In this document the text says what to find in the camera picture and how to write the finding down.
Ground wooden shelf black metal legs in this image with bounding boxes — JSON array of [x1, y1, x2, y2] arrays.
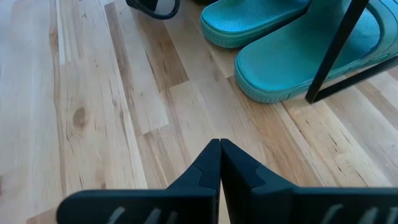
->
[[304, 0, 398, 105]]

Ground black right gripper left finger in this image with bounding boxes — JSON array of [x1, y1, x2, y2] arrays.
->
[[56, 138, 222, 224]]

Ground green slide sandal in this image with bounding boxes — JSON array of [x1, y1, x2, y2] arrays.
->
[[233, 0, 398, 105], [200, 0, 313, 49]]

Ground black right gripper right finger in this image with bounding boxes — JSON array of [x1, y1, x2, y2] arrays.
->
[[221, 138, 398, 224]]

